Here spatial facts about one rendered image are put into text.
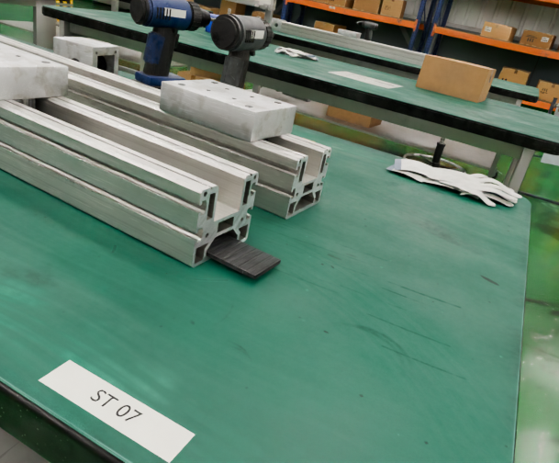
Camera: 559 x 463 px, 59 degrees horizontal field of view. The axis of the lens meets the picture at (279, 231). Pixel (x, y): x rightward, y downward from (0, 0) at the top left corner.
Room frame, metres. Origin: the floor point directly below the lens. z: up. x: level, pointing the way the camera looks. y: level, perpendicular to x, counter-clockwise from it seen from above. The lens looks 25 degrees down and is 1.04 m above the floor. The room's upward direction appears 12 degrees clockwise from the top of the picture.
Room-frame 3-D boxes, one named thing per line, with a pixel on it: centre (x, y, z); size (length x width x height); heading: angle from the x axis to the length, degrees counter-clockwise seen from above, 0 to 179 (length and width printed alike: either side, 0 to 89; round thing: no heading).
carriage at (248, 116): (0.71, 0.11, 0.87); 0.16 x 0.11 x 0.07; 64
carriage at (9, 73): (0.65, 0.42, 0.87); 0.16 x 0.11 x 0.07; 64
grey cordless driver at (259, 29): (0.98, 0.13, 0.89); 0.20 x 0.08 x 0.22; 160
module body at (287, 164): (0.82, 0.33, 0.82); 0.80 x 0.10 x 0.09; 64
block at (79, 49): (1.10, 0.50, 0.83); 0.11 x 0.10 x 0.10; 166
